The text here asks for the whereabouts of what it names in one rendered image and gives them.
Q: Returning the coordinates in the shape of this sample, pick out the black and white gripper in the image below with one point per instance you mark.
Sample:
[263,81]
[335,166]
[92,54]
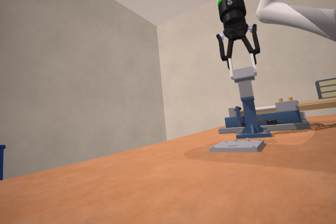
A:
[235,27]

